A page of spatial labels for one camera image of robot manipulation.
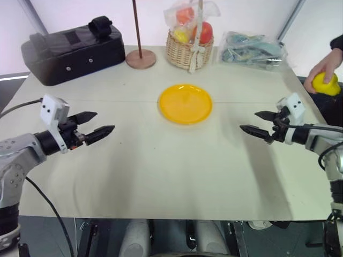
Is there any wooden stand with pole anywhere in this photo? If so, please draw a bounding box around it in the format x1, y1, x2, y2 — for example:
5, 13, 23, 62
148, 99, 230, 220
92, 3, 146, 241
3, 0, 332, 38
125, 0, 158, 70

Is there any woven wicker basket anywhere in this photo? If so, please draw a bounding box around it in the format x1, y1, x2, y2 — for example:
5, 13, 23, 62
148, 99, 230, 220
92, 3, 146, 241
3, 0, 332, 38
165, 0, 215, 71

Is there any person's black sleeve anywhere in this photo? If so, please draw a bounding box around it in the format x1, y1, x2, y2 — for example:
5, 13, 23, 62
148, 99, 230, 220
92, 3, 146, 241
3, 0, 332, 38
330, 33, 343, 52

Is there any orange toy fruit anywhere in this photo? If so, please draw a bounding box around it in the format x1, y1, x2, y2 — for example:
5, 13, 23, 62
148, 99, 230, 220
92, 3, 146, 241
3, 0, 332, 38
176, 7, 196, 25

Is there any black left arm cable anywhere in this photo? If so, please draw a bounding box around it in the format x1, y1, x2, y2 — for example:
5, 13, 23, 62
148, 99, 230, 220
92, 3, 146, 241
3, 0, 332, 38
25, 176, 76, 257

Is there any yellow plastic plate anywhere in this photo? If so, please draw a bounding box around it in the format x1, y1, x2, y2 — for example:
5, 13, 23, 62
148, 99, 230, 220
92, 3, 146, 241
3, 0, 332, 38
158, 83, 214, 125

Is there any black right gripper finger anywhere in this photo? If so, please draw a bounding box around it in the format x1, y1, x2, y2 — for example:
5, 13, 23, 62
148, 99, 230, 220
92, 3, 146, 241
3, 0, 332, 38
254, 110, 282, 123
238, 124, 274, 144

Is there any person's bare hand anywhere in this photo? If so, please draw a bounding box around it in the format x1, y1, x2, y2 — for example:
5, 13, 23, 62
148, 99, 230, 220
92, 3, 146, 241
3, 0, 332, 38
303, 50, 343, 94

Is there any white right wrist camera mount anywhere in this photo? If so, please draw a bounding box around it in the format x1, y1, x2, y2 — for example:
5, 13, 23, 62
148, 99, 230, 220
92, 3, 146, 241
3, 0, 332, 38
277, 92, 307, 146

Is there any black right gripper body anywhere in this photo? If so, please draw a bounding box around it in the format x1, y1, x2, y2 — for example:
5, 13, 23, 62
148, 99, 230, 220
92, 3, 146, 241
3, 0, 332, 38
270, 107, 292, 144

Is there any plastic bag of teal items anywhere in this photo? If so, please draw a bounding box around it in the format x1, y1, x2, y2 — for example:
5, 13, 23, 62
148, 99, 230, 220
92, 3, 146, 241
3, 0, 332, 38
218, 31, 285, 72

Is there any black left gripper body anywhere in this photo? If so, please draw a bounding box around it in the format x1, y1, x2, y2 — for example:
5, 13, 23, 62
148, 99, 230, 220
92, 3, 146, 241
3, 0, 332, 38
57, 117, 90, 151

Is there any red toy apple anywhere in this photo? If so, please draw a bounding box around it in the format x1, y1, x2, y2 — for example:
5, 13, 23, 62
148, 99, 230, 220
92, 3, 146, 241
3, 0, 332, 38
192, 21, 214, 45

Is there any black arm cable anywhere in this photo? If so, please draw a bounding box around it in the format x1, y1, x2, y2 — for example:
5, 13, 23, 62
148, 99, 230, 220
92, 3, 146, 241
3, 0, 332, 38
25, 176, 76, 257
284, 123, 343, 171

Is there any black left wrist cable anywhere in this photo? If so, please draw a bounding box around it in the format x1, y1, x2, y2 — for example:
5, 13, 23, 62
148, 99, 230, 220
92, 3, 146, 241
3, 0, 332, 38
0, 99, 44, 120

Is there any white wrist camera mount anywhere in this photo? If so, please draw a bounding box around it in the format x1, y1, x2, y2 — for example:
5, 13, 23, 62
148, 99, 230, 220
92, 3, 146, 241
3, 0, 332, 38
277, 92, 307, 146
39, 94, 71, 155

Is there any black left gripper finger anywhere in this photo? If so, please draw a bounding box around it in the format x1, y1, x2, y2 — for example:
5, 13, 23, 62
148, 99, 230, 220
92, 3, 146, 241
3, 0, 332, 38
68, 111, 98, 125
85, 124, 116, 147

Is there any clear plastic fruit bag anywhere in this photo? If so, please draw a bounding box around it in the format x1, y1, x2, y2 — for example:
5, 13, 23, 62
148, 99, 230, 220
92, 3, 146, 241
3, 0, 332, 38
163, 0, 221, 44

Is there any aluminium frame profile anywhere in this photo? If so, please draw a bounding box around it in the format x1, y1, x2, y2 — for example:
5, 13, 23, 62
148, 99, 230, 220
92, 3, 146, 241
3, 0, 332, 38
277, 0, 307, 41

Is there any black padded carrying case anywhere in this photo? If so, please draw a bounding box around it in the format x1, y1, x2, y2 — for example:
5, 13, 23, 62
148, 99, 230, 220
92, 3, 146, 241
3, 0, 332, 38
20, 16, 127, 87

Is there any grey rounded robot leg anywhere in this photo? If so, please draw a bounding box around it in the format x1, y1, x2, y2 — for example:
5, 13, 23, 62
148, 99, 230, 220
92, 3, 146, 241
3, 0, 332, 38
196, 219, 232, 257
121, 219, 151, 257

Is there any white rounded object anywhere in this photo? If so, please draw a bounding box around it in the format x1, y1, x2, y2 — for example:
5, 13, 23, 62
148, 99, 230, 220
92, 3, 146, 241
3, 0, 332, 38
247, 220, 272, 231

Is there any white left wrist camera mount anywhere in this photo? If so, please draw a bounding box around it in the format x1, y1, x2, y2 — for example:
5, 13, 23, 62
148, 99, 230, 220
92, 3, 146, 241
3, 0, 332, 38
39, 94, 71, 155

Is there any small yellow toy fruit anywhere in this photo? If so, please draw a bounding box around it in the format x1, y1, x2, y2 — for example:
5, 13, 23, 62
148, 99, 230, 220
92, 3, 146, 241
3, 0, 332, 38
173, 27, 189, 43

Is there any grey frame beam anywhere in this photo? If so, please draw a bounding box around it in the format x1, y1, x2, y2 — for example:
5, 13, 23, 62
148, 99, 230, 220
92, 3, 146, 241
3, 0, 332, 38
18, 0, 49, 36

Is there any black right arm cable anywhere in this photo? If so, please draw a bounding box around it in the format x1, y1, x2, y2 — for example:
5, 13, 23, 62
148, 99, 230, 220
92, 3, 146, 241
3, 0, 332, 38
284, 123, 343, 171

